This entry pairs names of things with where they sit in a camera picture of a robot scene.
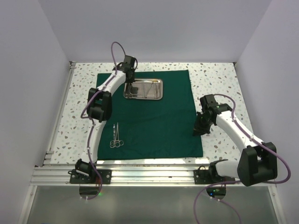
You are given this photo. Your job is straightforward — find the steel hemostat clamp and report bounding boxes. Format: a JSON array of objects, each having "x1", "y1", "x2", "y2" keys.
[{"x1": 114, "y1": 123, "x2": 124, "y2": 147}]

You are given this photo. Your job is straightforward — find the steel surgical scissors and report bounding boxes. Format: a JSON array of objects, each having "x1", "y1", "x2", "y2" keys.
[{"x1": 110, "y1": 124, "x2": 117, "y2": 148}]

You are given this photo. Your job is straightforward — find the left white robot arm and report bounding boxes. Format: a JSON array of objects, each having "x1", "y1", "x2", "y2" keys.
[{"x1": 75, "y1": 55, "x2": 138, "y2": 183}]

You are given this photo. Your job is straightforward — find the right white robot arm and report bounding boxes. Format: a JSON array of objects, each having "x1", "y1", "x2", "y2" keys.
[{"x1": 193, "y1": 94, "x2": 278, "y2": 186}]

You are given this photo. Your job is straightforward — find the stainless steel tray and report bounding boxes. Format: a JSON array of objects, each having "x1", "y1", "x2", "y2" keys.
[{"x1": 123, "y1": 78, "x2": 163, "y2": 100}]

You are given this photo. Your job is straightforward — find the steel tweezers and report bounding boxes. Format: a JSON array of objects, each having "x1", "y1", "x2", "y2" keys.
[{"x1": 142, "y1": 82, "x2": 152, "y2": 98}]

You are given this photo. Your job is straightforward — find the steel forceps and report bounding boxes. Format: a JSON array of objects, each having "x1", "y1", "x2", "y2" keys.
[{"x1": 148, "y1": 82, "x2": 160, "y2": 98}]

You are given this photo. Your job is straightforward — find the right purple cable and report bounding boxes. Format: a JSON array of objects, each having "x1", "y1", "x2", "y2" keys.
[{"x1": 193, "y1": 93, "x2": 292, "y2": 224}]

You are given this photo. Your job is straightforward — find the purple cable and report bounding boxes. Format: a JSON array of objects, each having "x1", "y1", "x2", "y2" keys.
[
  {"x1": 80, "y1": 41, "x2": 128, "y2": 200},
  {"x1": 193, "y1": 93, "x2": 292, "y2": 224}
]

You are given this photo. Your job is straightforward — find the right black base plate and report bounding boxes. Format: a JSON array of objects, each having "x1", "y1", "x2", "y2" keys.
[{"x1": 193, "y1": 166, "x2": 235, "y2": 185}]

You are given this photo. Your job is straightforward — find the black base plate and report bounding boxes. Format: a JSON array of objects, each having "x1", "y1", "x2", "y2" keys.
[
  {"x1": 193, "y1": 166, "x2": 235, "y2": 185},
  {"x1": 68, "y1": 163, "x2": 112, "y2": 184}
]

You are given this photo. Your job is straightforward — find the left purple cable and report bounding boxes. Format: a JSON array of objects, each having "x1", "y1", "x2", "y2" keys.
[{"x1": 80, "y1": 41, "x2": 128, "y2": 200}]

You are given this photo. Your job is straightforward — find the aluminium left side rail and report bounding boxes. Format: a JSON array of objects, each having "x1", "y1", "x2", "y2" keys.
[{"x1": 42, "y1": 61, "x2": 77, "y2": 166}]

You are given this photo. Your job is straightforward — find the aluminium rail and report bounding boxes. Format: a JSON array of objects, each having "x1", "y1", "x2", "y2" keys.
[
  {"x1": 29, "y1": 165, "x2": 278, "y2": 187},
  {"x1": 42, "y1": 61, "x2": 77, "y2": 166}
]

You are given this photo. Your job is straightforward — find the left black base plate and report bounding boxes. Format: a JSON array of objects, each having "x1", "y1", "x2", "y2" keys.
[{"x1": 68, "y1": 163, "x2": 112, "y2": 184}]

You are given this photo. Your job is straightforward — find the aluminium front rail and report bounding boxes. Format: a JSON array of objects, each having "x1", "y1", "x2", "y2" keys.
[{"x1": 29, "y1": 165, "x2": 278, "y2": 187}]

